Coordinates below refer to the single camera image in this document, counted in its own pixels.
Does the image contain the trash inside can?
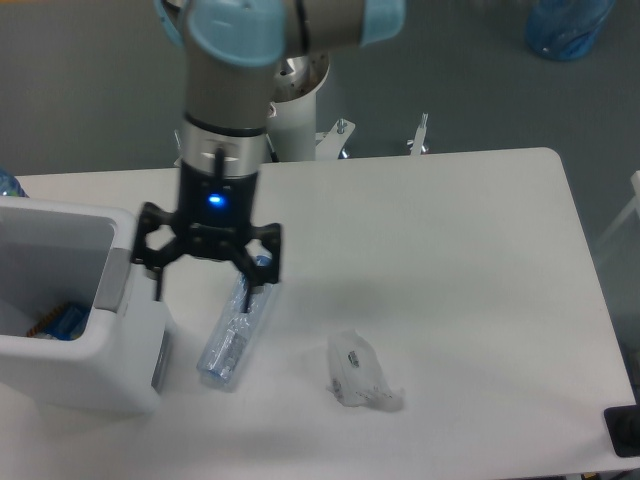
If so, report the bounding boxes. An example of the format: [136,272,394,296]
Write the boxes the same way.
[25,302,91,341]

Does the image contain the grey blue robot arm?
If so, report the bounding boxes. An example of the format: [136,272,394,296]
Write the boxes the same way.
[130,1,406,292]

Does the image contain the clear plastic water bottle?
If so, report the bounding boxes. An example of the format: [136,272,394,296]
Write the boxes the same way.
[196,274,279,391]

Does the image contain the clear crumpled plastic bag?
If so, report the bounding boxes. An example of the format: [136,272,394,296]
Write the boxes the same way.
[327,330,404,412]

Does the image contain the black device at table edge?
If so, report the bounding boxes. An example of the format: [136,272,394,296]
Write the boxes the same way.
[604,405,639,458]

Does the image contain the white push-button trash can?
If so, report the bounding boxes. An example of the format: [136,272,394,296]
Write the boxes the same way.
[1,197,175,413]

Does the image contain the white frame at right edge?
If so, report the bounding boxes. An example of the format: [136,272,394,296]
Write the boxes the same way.
[593,171,639,265]

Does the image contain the large blue water jug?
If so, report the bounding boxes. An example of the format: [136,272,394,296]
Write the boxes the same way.
[524,0,616,61]

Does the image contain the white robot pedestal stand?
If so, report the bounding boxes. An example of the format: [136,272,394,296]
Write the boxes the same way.
[172,49,432,169]

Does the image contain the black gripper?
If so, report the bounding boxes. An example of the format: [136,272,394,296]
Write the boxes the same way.
[129,162,283,314]

